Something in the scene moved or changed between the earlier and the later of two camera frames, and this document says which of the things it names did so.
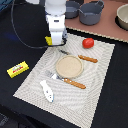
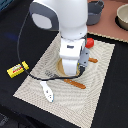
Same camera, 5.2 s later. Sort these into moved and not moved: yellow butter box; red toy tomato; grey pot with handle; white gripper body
Moved: white gripper body
Not moved: yellow butter box; grey pot with handle; red toy tomato
